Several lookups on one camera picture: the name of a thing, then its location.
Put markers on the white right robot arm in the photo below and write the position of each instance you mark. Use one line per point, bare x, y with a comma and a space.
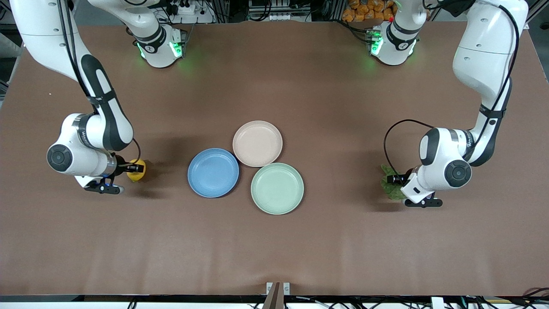
43, 34

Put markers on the green lettuce leaf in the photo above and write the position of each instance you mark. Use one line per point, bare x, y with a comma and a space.
392, 191

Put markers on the yellow lemon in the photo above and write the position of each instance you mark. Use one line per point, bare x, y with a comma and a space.
138, 176

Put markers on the beige plate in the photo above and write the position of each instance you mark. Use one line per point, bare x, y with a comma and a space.
257, 143

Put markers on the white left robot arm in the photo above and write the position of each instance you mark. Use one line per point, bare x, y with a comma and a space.
484, 51

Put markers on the mint green plate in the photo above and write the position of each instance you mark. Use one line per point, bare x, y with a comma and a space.
277, 189

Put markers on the aluminium frame profile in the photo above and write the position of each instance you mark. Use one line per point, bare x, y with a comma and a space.
6, 43
538, 13

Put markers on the bag of oranges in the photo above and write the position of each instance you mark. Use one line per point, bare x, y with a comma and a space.
369, 10

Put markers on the small metal bracket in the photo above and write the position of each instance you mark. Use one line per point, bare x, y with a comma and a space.
278, 288

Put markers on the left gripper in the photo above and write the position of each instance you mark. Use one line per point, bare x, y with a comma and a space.
406, 176

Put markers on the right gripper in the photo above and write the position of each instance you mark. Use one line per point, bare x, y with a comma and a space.
122, 165

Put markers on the blue plate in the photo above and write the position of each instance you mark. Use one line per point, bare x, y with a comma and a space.
213, 173

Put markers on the brown table cover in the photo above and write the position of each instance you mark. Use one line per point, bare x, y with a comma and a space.
343, 249

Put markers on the white power strip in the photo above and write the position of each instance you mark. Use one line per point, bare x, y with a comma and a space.
184, 7

